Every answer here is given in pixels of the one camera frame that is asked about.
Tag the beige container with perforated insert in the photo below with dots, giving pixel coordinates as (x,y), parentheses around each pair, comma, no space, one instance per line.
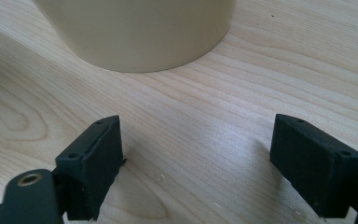
(136,31)

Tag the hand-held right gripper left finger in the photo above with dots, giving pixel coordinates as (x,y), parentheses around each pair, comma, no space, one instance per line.
(90,168)

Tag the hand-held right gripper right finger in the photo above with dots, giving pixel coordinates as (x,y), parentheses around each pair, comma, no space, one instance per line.
(317,168)

